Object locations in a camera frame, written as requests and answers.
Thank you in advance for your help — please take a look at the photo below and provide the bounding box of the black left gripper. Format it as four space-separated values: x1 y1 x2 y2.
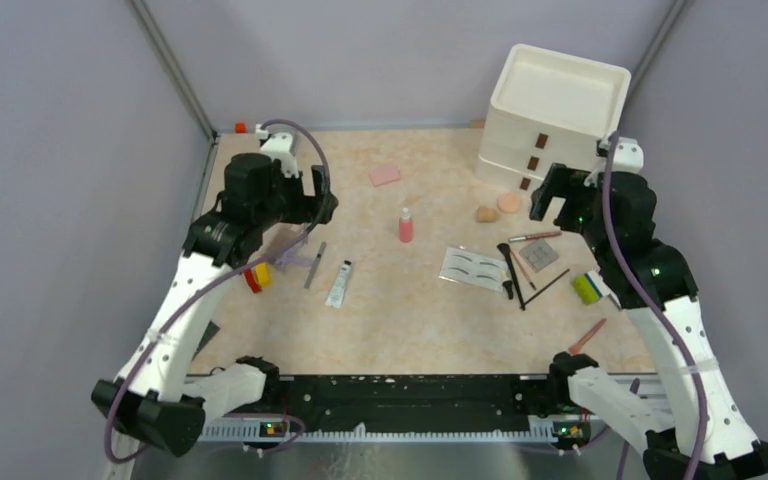
255 163 337 230

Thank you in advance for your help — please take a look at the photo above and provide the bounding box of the white drawer organizer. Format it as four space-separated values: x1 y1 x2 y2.
474 44 631 192

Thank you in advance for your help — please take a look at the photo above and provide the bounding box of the pink spray bottle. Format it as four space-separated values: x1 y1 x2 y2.
398 207 414 243

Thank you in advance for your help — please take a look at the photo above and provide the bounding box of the silver cosmetic tube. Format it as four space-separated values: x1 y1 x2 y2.
325 260 353 309

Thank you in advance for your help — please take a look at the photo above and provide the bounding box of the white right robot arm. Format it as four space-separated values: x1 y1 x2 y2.
530 164 768 479

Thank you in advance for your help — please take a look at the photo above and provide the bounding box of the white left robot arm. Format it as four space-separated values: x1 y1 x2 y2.
91 153 339 464

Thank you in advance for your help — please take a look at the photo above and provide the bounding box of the round peach makeup puff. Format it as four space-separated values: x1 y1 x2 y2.
497 192 522 214

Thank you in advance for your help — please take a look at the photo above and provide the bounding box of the tan makeup sponge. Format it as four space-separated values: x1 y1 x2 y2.
475 206 500 223

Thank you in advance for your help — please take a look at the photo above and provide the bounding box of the black makeup brush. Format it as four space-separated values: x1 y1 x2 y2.
497 243 526 311

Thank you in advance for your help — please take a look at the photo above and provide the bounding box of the grey eyeshadow palette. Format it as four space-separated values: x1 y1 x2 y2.
519 239 559 272

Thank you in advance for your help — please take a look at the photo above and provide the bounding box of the pink rectangular sponge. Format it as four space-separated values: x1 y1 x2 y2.
369 164 401 187

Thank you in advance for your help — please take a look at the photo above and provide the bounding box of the thin brown brush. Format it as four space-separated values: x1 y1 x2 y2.
511 250 537 291

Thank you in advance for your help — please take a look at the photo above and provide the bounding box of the clear purple plastic bag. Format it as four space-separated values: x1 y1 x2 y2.
268 228 313 272

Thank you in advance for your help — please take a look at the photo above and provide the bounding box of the thin black eyeliner brush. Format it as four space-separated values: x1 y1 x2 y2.
524 268 571 305

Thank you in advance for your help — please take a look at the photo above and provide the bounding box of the eyebrow stencil sheet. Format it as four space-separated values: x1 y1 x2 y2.
438 247 509 292

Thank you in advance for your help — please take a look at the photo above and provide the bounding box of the red yellow toy block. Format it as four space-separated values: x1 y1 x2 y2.
243 263 272 294

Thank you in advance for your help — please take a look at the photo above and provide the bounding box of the coral pink pencil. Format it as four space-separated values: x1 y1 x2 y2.
567 318 607 355

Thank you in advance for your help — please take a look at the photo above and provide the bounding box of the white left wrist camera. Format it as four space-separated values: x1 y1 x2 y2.
255 124 300 178

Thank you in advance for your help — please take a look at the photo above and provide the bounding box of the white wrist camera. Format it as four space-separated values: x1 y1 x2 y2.
255 124 300 178
597 136 644 173

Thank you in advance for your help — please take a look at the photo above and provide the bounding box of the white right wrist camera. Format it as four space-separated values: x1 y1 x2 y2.
597 136 644 173

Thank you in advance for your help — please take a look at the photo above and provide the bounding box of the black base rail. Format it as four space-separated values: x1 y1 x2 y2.
259 374 561 434

